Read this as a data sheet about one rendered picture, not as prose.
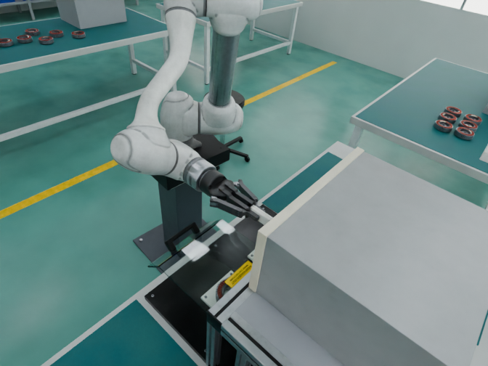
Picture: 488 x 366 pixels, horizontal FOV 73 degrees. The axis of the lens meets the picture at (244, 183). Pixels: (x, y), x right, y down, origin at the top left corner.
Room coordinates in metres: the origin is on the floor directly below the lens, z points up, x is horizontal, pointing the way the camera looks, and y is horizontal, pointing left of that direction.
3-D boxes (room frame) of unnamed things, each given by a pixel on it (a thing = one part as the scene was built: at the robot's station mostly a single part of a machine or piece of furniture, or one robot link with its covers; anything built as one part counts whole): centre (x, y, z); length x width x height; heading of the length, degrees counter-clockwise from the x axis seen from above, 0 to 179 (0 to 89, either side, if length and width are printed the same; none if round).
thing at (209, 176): (0.70, 0.07, 1.18); 0.09 x 0.08 x 0.07; 53
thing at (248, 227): (0.69, -0.09, 0.76); 0.64 x 0.47 x 0.02; 143
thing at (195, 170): (0.75, 0.13, 1.18); 0.09 x 0.06 x 0.09; 143
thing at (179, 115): (1.41, 0.35, 0.99); 0.18 x 0.16 x 0.22; 101
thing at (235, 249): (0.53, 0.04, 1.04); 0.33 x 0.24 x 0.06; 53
